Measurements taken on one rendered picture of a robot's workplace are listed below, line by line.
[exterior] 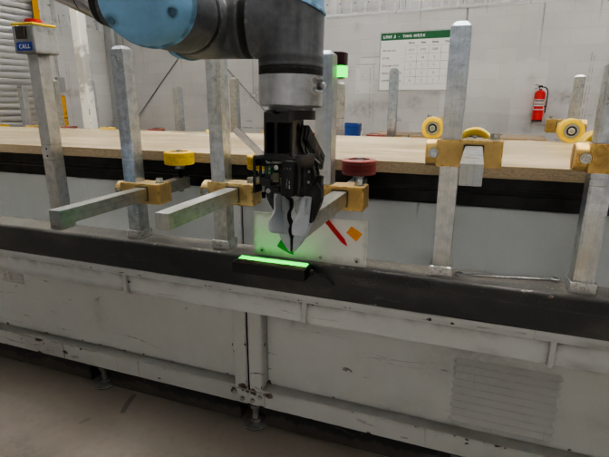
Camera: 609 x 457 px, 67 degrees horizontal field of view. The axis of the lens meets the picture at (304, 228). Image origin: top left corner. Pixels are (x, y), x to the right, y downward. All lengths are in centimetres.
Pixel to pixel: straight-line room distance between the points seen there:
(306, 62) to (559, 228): 74
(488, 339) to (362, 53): 768
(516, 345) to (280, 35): 75
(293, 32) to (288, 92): 7
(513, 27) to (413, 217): 709
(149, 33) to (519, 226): 89
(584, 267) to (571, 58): 722
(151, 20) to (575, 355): 93
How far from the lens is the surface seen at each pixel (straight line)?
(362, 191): 93
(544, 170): 111
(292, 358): 146
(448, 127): 90
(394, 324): 105
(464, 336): 104
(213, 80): 105
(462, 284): 95
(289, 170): 62
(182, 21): 55
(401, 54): 829
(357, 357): 138
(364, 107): 844
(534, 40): 811
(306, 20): 64
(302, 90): 63
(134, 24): 55
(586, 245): 96
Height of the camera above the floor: 104
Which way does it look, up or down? 16 degrees down
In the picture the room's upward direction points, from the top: straight up
